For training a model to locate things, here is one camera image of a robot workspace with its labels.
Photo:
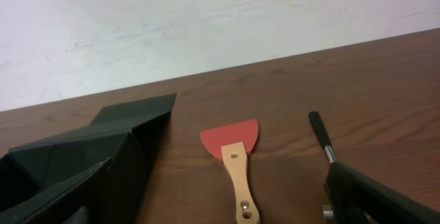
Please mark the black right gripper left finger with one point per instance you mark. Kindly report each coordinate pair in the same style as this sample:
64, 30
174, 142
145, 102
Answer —
80, 216

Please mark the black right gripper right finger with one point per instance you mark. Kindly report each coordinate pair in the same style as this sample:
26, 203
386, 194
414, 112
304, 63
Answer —
356, 198

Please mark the small black-handled hammer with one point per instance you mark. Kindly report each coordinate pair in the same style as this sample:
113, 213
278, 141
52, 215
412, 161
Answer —
322, 135

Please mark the red scraper wooden handle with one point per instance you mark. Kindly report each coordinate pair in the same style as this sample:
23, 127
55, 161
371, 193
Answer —
232, 144

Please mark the black open gift box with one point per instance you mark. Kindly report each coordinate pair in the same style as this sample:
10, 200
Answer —
104, 166

